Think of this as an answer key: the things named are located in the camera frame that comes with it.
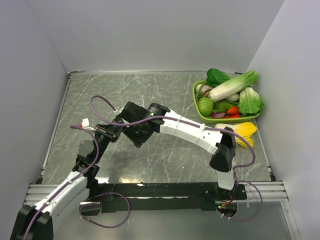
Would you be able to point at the white mushroom toy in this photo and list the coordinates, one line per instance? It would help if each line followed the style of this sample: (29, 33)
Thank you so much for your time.
(200, 89)

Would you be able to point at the orange carrot toy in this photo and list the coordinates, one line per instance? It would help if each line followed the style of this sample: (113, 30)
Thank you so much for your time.
(232, 111)

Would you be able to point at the round green cabbage toy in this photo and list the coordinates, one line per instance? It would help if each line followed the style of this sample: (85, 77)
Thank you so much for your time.
(205, 106)

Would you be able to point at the aluminium frame rail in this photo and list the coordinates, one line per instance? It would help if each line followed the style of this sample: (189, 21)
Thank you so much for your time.
(271, 191)

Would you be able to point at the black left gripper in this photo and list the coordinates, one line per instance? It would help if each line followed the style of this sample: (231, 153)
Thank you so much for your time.
(111, 132)

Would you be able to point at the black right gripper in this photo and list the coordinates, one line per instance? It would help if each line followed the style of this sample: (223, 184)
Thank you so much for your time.
(137, 141)

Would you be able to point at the red chili toy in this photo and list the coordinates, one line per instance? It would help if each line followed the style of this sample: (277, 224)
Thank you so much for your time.
(234, 116)

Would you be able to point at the green leafy lettuce toy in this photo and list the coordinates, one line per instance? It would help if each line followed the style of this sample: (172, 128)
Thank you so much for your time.
(250, 103)

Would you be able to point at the white radish toy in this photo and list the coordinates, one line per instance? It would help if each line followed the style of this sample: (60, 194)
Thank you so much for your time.
(233, 97)

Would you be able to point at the yellow cabbage toy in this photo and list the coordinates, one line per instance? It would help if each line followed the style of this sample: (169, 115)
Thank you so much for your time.
(245, 130)

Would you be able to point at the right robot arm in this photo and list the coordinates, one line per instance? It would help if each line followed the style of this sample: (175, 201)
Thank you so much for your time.
(160, 119)

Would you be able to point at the purple onion toy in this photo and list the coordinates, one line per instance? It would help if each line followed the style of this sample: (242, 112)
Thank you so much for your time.
(217, 115)

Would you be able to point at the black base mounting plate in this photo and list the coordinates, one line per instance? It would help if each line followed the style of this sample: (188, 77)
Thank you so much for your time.
(114, 197)

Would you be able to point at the dark green spinach toy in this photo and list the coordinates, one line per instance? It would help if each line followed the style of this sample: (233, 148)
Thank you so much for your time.
(216, 77)

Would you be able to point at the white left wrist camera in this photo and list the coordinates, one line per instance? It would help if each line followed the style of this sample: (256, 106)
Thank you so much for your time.
(85, 124)

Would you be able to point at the large napa cabbage toy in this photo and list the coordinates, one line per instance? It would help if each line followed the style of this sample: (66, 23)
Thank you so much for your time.
(233, 85)

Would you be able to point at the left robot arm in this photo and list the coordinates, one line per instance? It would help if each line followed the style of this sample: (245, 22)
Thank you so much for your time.
(40, 221)

